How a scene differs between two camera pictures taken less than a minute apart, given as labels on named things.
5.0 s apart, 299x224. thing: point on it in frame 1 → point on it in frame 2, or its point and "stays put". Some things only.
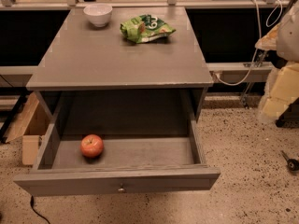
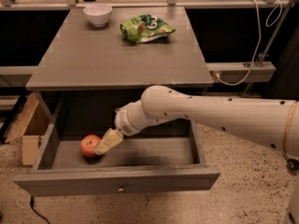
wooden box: (31, 124) stays put
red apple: (92, 146) stays put
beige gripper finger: (269, 42) → (130, 119)
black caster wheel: (292, 164) stays put
